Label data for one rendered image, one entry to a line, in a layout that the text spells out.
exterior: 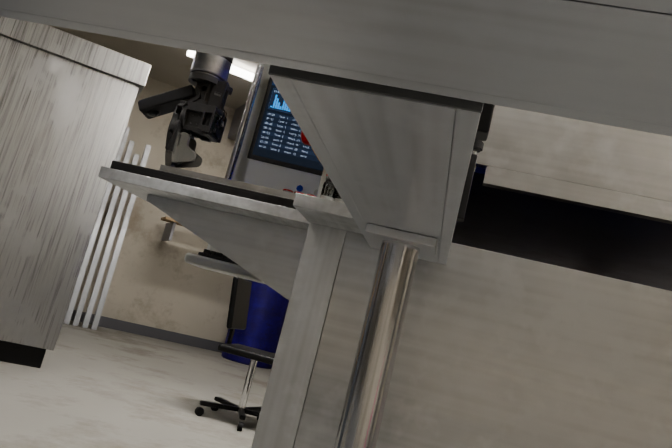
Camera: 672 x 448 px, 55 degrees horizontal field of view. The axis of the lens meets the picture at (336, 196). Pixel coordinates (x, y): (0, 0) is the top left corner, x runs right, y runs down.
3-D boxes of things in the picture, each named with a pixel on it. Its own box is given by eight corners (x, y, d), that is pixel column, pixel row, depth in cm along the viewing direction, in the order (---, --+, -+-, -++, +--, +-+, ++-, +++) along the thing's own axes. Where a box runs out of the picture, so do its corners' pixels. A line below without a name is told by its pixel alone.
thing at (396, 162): (360, 245, 104) (382, 154, 107) (455, 267, 101) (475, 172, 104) (242, 69, 38) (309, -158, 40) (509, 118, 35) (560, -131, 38)
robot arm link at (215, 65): (189, 48, 126) (203, 65, 134) (182, 69, 125) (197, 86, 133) (225, 55, 125) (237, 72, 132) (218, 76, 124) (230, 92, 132)
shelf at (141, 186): (384, 278, 173) (386, 270, 173) (356, 234, 106) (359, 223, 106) (220, 239, 182) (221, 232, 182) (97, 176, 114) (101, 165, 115)
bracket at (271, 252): (303, 304, 116) (321, 235, 118) (300, 303, 113) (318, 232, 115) (134, 262, 122) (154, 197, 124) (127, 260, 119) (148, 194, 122)
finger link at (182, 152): (185, 179, 120) (200, 133, 122) (157, 173, 122) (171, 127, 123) (191, 183, 123) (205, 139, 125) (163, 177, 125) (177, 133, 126)
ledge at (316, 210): (391, 240, 102) (394, 229, 103) (386, 226, 90) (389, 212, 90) (308, 222, 105) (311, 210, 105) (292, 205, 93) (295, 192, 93)
